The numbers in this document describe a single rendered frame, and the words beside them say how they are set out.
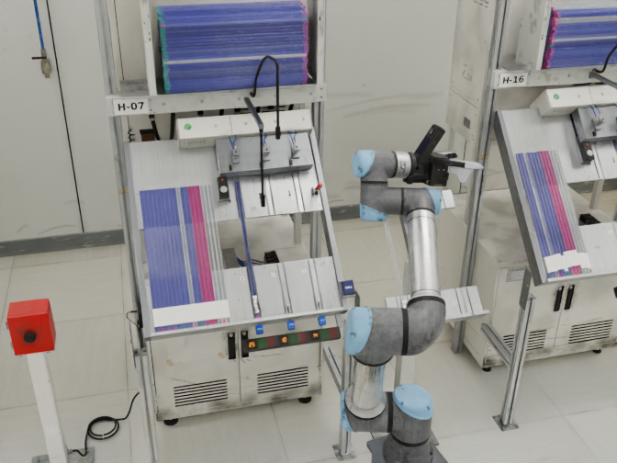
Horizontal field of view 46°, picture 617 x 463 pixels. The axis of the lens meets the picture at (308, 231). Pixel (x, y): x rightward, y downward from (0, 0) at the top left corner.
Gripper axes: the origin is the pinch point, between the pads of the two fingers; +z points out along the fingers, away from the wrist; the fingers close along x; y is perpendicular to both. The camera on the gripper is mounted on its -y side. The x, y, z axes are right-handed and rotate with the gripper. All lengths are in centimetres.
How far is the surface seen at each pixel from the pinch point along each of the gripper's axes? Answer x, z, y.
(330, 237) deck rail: -53, -20, 41
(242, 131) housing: -74, -49, 8
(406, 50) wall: -219, 79, -19
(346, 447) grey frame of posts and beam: -51, -4, 128
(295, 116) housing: -76, -30, 1
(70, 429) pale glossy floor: -97, -108, 139
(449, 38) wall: -216, 105, -28
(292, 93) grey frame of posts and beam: -75, -32, -7
